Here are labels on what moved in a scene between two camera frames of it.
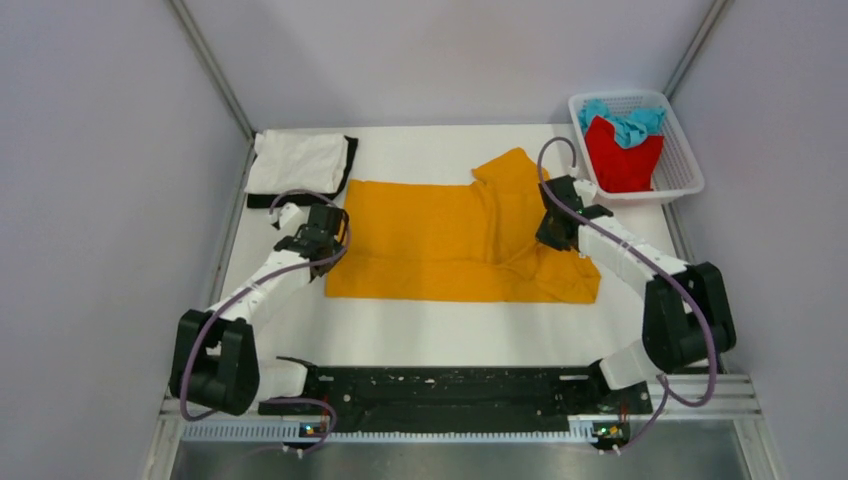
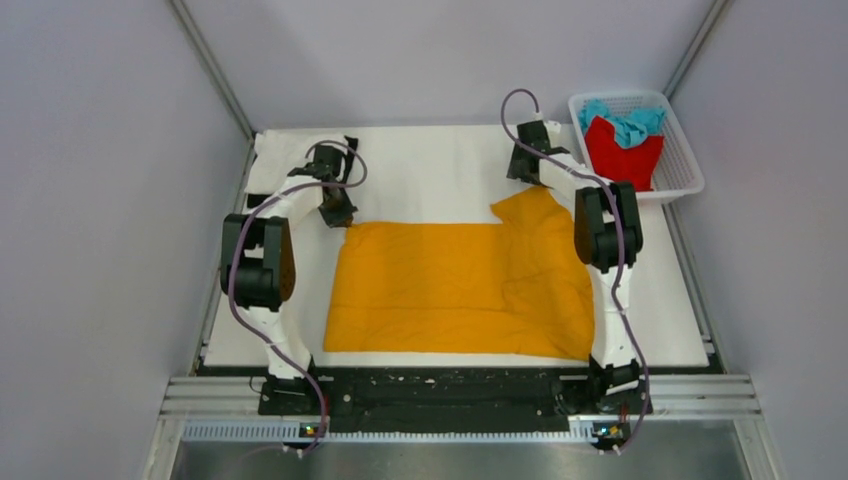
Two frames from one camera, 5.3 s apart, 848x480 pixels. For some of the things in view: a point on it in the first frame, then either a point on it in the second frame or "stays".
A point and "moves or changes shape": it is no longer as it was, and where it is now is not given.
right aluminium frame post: x=696 y=44 stays
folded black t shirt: x=263 y=201 stays
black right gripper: x=543 y=234 -> x=516 y=170
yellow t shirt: x=452 y=241 moves or changes shape
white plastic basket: x=677 y=169 stays
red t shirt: x=621 y=169 stays
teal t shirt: x=631 y=128 stays
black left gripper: x=337 y=246 -> x=344 y=216
